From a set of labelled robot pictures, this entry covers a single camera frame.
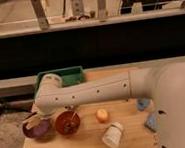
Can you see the small apple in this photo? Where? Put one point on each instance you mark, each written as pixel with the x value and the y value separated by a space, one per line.
pixel 102 115

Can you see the green plastic bin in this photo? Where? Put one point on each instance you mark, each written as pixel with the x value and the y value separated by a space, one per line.
pixel 69 76

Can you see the blue sponge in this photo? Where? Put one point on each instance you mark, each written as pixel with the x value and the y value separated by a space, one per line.
pixel 151 122

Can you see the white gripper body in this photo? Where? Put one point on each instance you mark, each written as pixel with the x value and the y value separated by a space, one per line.
pixel 36 120

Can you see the purple bowl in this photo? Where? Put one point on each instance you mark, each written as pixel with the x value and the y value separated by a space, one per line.
pixel 36 132

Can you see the grey metal post left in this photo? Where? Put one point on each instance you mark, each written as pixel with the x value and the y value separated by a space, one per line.
pixel 40 14

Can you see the white plastic cup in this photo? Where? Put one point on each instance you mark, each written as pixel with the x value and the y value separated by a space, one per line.
pixel 113 134

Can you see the red bowl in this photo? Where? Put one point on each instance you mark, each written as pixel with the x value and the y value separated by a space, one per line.
pixel 67 123

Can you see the small blue object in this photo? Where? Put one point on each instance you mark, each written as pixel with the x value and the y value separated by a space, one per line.
pixel 143 104

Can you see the grey metal post right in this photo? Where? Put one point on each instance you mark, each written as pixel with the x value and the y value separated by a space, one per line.
pixel 102 13

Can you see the wooden board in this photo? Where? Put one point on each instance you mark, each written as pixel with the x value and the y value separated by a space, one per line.
pixel 90 131

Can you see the grey metal post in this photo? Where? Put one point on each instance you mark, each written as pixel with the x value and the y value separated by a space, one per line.
pixel 40 14
pixel 102 13

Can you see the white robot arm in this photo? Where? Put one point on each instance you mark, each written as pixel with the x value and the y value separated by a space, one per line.
pixel 164 85

